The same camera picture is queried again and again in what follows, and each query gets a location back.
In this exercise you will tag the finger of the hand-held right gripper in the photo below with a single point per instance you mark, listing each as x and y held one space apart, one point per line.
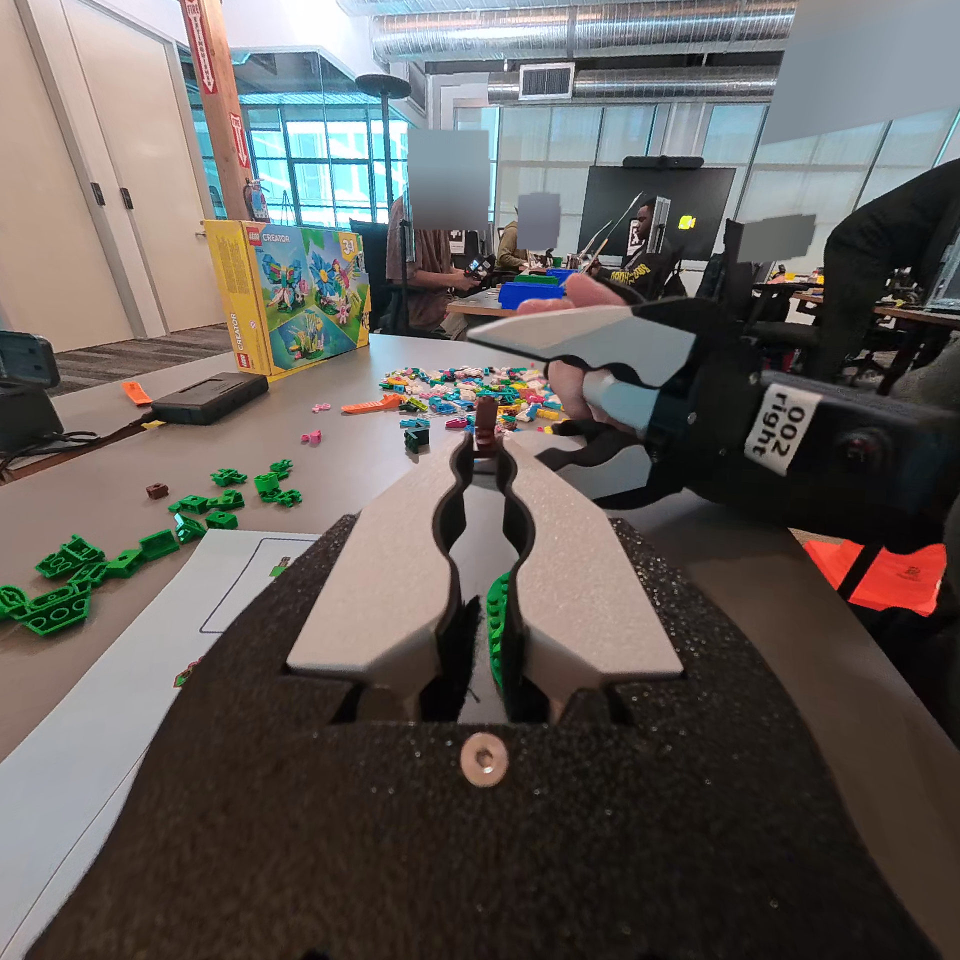
600 337
626 472

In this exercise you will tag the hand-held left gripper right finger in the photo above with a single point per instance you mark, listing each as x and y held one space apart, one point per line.
600 600

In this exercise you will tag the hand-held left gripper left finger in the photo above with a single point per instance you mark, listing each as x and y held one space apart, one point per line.
360 600

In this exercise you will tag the green brick leaf build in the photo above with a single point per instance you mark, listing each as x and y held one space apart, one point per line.
497 630

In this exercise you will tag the white instruction booklet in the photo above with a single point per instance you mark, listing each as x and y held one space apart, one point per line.
90 750

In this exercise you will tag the grey desk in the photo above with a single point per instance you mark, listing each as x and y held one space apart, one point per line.
750 637

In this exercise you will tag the person's right hand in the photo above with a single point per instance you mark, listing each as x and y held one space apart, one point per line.
577 296

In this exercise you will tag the blue plastic bin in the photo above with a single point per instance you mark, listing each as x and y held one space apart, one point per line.
529 294

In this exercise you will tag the black office chair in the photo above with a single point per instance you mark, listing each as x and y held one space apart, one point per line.
772 322
371 277

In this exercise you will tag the tan office table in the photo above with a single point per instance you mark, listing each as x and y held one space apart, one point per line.
480 304

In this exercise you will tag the pile of colourful bricks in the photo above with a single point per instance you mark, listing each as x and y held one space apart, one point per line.
480 390

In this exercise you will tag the large black screen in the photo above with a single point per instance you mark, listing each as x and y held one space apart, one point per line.
607 202

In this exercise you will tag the small black brick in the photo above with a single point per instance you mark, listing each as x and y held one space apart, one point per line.
416 439

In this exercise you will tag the orange brick separator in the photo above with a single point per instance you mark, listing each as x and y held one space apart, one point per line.
371 405

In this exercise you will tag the black rectangular device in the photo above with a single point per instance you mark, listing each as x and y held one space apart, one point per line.
210 397

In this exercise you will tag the cluster of small green bricks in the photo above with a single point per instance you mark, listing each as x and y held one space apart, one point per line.
67 592

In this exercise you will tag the colourful toy box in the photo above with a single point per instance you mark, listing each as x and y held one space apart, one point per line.
300 300

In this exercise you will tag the small orange object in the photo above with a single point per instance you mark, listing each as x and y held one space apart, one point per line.
136 393

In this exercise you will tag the red fire extinguisher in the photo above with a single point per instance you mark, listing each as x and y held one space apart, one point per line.
256 201

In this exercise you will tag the grey charger dock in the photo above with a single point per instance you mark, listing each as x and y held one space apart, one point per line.
26 405

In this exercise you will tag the white door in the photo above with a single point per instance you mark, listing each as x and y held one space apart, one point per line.
45 225
165 187

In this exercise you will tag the white duct vent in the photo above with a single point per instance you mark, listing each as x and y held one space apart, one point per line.
546 81

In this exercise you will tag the silver air duct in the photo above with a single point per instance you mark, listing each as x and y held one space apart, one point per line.
675 82
600 30

